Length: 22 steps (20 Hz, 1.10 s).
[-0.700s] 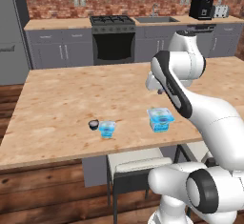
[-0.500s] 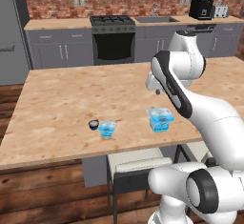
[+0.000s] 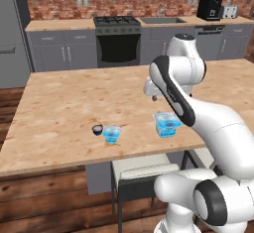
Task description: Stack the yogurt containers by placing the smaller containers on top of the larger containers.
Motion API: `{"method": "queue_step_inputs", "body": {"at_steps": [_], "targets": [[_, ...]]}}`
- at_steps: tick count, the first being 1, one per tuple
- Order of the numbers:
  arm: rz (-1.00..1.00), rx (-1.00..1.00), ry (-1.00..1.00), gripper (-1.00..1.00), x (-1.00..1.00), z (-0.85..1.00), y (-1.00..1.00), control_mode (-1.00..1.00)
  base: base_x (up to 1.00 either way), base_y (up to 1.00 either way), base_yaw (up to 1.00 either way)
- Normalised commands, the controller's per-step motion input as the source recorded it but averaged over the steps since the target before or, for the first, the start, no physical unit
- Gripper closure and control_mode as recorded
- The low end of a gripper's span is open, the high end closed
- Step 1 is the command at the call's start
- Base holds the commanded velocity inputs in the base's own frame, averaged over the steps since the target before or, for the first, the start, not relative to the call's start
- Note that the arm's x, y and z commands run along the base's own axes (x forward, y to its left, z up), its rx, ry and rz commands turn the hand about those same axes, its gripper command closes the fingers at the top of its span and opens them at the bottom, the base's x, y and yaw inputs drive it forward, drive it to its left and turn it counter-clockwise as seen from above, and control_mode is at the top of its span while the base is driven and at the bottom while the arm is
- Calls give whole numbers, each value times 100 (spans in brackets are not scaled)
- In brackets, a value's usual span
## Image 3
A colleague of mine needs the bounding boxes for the silver toaster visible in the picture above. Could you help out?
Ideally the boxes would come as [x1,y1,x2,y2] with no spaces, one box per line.
[220,4,239,20]

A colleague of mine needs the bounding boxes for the grey base cupboards with drawers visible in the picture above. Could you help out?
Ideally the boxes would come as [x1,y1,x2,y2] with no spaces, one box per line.
[216,23,254,61]
[26,28,99,73]

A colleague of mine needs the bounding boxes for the grey sink basin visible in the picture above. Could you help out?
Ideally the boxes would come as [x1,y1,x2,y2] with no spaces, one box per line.
[140,16,189,26]

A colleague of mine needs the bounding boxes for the black chair with white cushion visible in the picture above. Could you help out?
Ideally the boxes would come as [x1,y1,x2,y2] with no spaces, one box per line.
[180,147,220,179]
[110,153,183,233]

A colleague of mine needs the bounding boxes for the grey dishwasher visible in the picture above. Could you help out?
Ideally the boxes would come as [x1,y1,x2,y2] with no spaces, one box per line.
[193,25,226,61]

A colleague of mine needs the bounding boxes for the grey fridge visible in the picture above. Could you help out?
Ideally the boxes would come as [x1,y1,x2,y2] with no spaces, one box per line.
[0,0,34,90]

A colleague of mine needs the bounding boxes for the grey island base panel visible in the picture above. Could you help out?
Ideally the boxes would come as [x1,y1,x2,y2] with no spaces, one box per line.
[84,162,114,196]

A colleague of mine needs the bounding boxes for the small black round cup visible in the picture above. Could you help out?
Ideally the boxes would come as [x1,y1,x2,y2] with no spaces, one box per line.
[91,124,104,137]

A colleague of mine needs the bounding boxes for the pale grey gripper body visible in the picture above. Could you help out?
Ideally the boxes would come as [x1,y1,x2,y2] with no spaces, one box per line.
[142,77,166,101]

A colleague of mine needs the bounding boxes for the silver tap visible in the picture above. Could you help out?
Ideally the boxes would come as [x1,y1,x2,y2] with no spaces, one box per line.
[157,2,167,20]

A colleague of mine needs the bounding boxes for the large blue yogurt container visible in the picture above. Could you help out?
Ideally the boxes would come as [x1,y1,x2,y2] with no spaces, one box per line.
[152,111,184,139]

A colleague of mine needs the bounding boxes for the black stove with oven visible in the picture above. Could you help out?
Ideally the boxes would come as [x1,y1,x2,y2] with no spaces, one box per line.
[92,15,143,69]

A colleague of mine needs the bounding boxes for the grey base cupboards under sink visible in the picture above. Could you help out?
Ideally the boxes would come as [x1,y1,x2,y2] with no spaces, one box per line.
[140,26,196,66]

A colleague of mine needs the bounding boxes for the small blue yogurt container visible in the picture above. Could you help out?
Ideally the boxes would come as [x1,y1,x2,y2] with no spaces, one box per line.
[101,125,122,146]

